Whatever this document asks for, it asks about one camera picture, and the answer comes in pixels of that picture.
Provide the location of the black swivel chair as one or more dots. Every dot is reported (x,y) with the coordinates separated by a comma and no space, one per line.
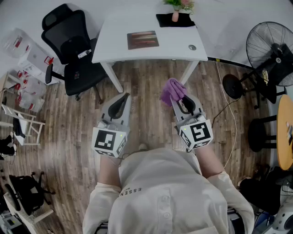
(27,194)

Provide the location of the black stool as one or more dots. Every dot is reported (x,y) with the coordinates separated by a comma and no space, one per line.
(258,134)

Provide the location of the purple cloth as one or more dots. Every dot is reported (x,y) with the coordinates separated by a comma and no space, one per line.
(171,89)

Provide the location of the person's left forearm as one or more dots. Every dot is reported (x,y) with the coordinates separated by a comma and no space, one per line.
(110,171)

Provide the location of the white cardboard box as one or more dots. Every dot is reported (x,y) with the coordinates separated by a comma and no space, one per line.
(36,59)

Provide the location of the person's right forearm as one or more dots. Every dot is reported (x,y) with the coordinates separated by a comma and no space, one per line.
(208,160)

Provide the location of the white desk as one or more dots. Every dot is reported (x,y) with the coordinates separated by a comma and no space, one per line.
(110,45)

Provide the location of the black mesh office chair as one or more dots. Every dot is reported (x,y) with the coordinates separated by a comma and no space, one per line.
(77,77)

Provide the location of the dark rectangular tray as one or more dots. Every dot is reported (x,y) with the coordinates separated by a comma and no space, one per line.
(143,40)

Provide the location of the small clear bottle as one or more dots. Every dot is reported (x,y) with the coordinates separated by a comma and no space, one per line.
(84,54)

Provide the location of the black backpack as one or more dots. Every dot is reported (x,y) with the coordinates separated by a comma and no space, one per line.
(261,194)

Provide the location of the round wooden table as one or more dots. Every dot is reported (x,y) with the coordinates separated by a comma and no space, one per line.
(283,137)

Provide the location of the person's beige shoe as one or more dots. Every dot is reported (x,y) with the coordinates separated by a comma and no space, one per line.
(143,146)

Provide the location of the white wooden rack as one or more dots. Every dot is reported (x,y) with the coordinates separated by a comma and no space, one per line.
(32,128)

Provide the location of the black mat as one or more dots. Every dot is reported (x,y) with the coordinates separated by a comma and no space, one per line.
(180,21)

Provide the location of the person's cream shirt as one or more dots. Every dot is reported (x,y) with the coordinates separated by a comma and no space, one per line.
(164,194)

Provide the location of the white side table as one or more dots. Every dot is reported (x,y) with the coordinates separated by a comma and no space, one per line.
(25,219)

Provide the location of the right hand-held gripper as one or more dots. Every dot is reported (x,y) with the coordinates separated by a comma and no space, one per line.
(199,134)

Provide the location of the clear plastic bags red print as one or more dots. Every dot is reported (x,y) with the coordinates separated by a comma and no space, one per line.
(29,96)

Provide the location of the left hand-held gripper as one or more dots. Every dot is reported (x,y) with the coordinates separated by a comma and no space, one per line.
(105,141)

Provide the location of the pink vase with green plant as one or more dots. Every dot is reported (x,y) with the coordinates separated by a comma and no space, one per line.
(175,16)

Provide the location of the black standing fan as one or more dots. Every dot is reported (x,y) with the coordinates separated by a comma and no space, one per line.
(274,64)

